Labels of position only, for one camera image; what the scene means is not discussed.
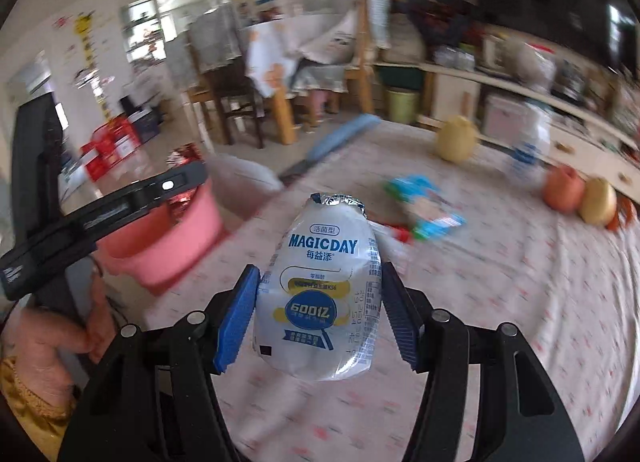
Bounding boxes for dark wooden chair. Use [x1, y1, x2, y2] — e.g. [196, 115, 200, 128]
[192, 9, 266, 150]

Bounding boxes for green waste bin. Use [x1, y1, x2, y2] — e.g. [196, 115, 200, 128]
[385, 88, 420, 125]

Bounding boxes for white mesh food cover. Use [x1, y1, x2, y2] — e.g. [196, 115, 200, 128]
[280, 0, 358, 65]

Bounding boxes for small white yogurt bottle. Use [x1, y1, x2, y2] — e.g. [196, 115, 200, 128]
[252, 193, 385, 383]

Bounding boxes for red snack packet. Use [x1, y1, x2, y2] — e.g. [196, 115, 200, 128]
[165, 144, 206, 225]

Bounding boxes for blue-handled knife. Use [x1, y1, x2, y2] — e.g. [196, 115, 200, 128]
[277, 114, 381, 187]

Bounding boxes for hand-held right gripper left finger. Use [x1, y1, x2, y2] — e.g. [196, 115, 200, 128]
[57, 264, 262, 462]

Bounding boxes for red apple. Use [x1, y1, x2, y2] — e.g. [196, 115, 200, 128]
[542, 165, 586, 213]

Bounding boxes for white sack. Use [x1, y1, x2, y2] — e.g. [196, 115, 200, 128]
[385, 16, 426, 62]

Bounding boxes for large yellow pear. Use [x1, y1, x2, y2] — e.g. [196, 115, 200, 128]
[436, 116, 481, 163]

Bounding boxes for dining table with printed cloth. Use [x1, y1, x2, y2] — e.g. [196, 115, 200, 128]
[245, 22, 301, 145]

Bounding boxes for tall white drink bottle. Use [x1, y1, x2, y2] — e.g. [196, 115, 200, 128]
[505, 102, 551, 183]

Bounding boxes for person's left hand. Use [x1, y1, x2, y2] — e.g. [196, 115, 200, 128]
[0, 262, 122, 408]

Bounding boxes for light wooden chair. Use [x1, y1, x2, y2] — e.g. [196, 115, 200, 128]
[292, 0, 381, 130]

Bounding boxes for person's left forearm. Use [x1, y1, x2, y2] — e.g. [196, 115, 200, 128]
[0, 357, 78, 448]

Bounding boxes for blue green snack wrapper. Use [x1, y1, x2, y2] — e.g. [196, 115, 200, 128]
[385, 176, 467, 243]

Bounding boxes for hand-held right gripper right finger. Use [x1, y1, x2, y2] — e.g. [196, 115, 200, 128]
[381, 262, 586, 462]

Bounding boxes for dark wrapped flower bouquet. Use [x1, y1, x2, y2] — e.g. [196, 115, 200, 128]
[400, 0, 481, 45]

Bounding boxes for clear plastic bag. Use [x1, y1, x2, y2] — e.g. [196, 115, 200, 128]
[510, 39, 556, 92]

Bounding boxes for pink plastic bucket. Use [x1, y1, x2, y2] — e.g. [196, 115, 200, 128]
[97, 162, 226, 295]

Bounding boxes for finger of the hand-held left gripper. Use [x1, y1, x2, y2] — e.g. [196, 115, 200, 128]
[62, 159, 209, 237]

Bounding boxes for red cardboard box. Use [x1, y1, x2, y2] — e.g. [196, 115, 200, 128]
[82, 117, 138, 177]

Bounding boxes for white floral tablecloth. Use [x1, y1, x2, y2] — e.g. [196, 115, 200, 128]
[150, 119, 640, 462]

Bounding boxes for pink storage box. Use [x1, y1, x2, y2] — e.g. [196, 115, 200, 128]
[482, 94, 526, 137]

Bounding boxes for white television cabinet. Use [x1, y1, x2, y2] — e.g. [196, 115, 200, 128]
[417, 62, 640, 203]

